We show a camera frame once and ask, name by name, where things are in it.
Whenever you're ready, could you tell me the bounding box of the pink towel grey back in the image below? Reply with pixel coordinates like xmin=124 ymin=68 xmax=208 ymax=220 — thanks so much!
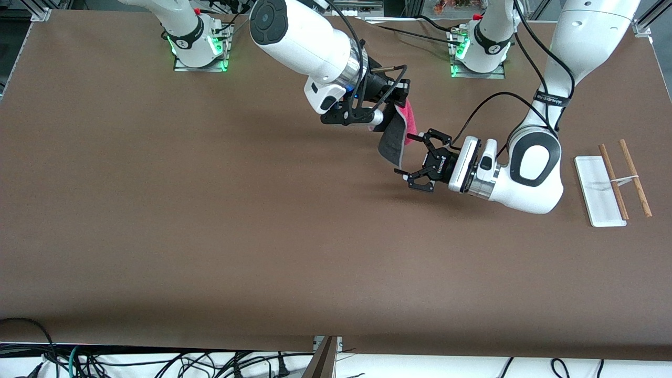
xmin=377 ymin=99 xmax=419 ymax=170

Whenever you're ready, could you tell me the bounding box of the white rack base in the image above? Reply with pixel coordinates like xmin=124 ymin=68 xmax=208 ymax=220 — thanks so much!
xmin=574 ymin=155 xmax=627 ymax=228

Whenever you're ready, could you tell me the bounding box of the wooden rack rod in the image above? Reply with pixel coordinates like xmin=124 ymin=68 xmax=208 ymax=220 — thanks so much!
xmin=618 ymin=139 xmax=653 ymax=218

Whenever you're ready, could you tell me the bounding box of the grey power strip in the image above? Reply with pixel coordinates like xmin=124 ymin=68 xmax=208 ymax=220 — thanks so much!
xmin=323 ymin=0 xmax=384 ymax=12

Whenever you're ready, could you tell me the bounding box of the orange red object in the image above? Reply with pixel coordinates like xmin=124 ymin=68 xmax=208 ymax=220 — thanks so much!
xmin=433 ymin=0 xmax=491 ymax=14

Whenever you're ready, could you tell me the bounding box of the brown table cover sheet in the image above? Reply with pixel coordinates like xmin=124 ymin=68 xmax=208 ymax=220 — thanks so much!
xmin=0 ymin=9 xmax=672 ymax=363

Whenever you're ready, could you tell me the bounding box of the black cable gold plug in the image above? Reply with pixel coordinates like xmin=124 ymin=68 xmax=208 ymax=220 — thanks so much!
xmin=362 ymin=64 xmax=410 ymax=121

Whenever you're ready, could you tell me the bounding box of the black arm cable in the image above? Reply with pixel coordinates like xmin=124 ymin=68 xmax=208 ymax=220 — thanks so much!
xmin=462 ymin=0 xmax=576 ymax=142
xmin=315 ymin=0 xmax=368 ymax=113

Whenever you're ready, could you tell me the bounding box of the black cable on table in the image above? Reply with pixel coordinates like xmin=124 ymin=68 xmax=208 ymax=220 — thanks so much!
xmin=415 ymin=15 xmax=470 ymax=35
xmin=365 ymin=21 xmax=465 ymax=48

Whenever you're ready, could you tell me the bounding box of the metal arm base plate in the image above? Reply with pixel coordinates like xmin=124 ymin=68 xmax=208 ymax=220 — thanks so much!
xmin=173 ymin=24 xmax=230 ymax=73
xmin=450 ymin=29 xmax=506 ymax=80

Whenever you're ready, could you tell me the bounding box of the aluminium frame profile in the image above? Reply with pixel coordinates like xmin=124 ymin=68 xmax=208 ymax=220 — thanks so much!
xmin=404 ymin=0 xmax=436 ymax=17

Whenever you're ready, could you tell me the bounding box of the black velcro strap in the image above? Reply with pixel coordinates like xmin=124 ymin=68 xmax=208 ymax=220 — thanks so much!
xmin=534 ymin=90 xmax=572 ymax=108

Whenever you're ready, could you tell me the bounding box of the black base cable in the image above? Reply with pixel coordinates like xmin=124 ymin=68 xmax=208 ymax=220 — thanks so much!
xmin=207 ymin=8 xmax=251 ymax=38

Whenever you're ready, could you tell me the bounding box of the long black floor cable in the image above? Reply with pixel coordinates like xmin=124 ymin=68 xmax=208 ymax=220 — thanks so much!
xmin=81 ymin=352 xmax=316 ymax=374

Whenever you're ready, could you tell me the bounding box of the thick black floor cable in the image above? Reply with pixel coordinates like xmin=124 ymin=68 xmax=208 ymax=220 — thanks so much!
xmin=0 ymin=317 xmax=59 ymax=378

